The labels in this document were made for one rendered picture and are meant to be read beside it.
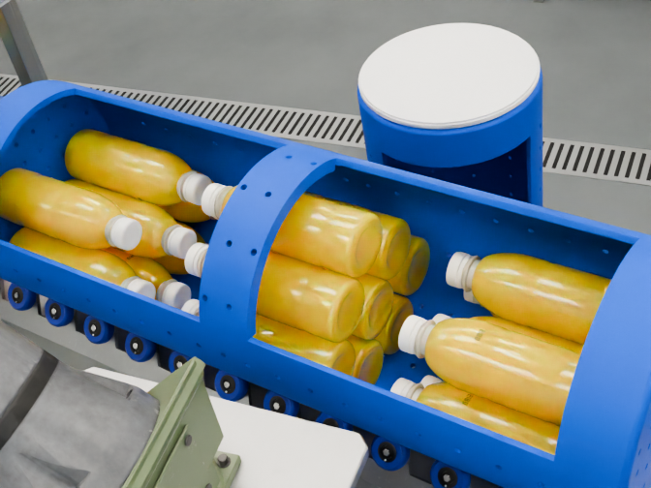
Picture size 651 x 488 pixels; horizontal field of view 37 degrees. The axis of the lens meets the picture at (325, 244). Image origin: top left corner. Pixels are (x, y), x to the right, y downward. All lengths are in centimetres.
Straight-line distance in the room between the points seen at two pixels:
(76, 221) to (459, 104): 58
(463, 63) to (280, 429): 79
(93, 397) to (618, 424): 43
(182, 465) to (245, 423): 15
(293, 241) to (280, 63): 258
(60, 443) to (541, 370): 44
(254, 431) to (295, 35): 292
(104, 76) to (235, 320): 283
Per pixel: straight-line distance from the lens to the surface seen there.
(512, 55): 155
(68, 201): 125
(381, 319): 113
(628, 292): 89
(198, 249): 114
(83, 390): 77
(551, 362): 94
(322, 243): 103
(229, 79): 358
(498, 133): 145
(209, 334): 107
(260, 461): 90
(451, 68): 153
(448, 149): 144
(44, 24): 430
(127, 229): 121
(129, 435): 75
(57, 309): 139
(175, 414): 77
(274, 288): 105
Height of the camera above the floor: 187
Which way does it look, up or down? 42 degrees down
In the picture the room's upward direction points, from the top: 12 degrees counter-clockwise
